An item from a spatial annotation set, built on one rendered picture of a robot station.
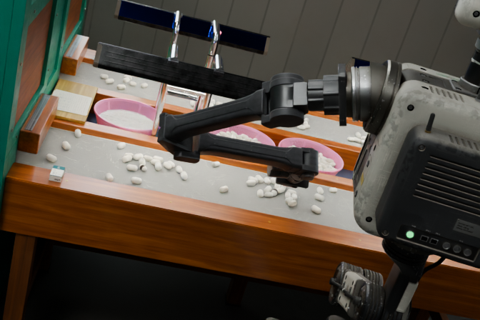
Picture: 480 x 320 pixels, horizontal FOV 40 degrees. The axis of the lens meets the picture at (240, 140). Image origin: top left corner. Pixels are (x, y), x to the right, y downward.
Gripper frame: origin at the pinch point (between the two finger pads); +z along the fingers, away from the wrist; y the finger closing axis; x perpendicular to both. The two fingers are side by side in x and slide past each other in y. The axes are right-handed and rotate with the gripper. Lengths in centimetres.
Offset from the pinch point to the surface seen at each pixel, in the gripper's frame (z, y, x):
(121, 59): -3, 59, -26
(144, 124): 43, 48, -19
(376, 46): 135, -71, -119
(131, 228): -1, 45, 25
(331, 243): -4.9, -16.3, 17.7
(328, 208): 16.5, -20.4, 2.9
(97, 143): 24, 62, -4
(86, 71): 73, 77, -44
